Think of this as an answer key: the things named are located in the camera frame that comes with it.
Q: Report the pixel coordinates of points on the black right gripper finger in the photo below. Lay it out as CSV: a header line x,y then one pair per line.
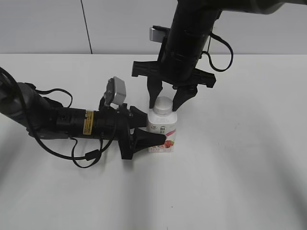
x,y
183,94
154,87

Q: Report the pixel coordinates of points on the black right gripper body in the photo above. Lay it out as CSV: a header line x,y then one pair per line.
x,y
172,71

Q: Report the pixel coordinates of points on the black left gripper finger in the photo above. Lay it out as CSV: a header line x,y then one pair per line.
x,y
137,118
141,139

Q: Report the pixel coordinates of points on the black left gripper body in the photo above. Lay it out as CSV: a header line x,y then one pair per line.
x,y
112,124

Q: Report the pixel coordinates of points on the white bottle cap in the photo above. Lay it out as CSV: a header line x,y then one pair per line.
x,y
163,105

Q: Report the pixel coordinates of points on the white yili yogurt bottle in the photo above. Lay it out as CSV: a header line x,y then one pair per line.
x,y
162,120

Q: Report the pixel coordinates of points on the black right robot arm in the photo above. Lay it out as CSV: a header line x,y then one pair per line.
x,y
182,46

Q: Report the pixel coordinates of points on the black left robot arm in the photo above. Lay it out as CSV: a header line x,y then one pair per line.
x,y
51,120

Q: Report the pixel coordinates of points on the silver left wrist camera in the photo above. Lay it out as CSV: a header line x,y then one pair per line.
x,y
115,92

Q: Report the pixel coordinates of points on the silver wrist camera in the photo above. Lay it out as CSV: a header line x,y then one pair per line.
x,y
115,92
157,33

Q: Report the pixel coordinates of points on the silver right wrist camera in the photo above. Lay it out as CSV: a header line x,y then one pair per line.
x,y
157,33

